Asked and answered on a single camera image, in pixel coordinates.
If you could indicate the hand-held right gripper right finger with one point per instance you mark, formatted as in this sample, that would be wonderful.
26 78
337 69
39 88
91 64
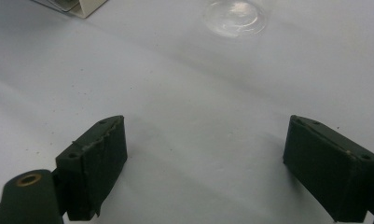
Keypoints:
327 169

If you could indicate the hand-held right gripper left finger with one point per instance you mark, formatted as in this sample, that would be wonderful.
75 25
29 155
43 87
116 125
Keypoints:
93 166

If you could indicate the white cardboard box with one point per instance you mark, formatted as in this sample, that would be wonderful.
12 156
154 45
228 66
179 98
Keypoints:
74 6

